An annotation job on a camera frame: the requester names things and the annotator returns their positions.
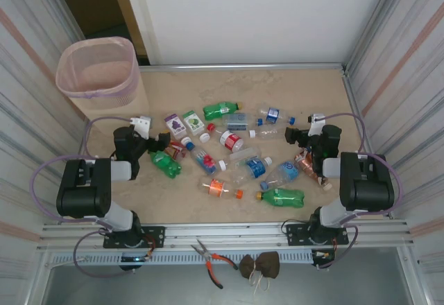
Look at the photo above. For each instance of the purple juice carton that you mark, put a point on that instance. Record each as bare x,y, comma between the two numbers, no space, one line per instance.
175,124

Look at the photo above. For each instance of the green plastic bottle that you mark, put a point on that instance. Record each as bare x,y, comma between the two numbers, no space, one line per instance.
166,164

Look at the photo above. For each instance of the small red label bottle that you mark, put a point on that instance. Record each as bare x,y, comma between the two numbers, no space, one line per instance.
176,152

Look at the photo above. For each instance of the clear ribbed bottle white cap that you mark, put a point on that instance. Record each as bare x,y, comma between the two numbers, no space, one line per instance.
270,132

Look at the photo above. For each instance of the clear bottle dark blue label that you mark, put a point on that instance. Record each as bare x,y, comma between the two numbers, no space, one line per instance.
273,115

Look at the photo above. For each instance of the copper label plastic bottle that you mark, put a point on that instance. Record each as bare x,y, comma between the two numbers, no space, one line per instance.
305,164

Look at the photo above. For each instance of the clear bottle cyan label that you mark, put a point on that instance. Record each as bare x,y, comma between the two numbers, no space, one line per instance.
286,170

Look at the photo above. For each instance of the green juice carton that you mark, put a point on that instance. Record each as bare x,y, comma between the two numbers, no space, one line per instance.
194,122

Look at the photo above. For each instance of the slim bottle pink blue label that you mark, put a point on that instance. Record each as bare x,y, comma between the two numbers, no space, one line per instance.
203,161

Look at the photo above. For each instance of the Pocari Sweat blue label bottle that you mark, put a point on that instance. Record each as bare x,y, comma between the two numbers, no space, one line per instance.
255,168

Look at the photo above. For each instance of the clear square bottle white cap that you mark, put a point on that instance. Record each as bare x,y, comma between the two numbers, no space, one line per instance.
244,155

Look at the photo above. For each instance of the frosted soda water bottle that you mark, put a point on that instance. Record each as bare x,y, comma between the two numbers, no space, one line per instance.
239,120

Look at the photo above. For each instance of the green bottle orange cap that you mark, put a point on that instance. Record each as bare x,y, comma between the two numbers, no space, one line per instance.
282,197

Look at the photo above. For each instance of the clear bottle orange label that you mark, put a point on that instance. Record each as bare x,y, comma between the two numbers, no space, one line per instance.
216,187

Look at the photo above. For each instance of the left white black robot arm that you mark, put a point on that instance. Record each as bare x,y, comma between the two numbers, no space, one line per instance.
83,187

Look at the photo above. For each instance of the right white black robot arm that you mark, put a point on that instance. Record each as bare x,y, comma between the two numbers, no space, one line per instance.
367,183

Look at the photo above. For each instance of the beige ribbed plastic waste bin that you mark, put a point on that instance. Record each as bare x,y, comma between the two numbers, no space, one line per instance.
114,107

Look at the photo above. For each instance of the green bottle with barcode label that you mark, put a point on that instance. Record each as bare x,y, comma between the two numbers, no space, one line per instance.
218,110

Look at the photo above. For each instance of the red white label bottle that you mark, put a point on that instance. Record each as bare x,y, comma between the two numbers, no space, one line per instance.
230,140

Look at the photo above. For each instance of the brown cloth pouches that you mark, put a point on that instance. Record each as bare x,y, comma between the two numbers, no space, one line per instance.
267,263

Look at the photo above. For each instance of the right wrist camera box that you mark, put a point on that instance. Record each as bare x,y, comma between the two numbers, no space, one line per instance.
316,122

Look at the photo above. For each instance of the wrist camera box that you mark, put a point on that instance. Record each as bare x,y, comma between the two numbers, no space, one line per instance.
316,122
142,124

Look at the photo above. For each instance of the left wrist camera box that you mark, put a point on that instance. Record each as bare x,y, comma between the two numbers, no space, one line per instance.
142,124

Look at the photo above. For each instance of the aluminium table edge rail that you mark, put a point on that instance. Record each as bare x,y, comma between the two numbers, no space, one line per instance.
243,67

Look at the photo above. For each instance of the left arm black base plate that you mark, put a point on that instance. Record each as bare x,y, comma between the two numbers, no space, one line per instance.
156,235

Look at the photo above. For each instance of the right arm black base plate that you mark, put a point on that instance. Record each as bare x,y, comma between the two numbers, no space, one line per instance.
295,232

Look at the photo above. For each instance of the long aluminium mounting rail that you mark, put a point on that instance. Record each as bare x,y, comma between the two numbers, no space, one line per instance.
225,232

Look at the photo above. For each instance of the wooden door frame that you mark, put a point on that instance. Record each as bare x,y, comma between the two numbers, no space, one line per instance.
128,14

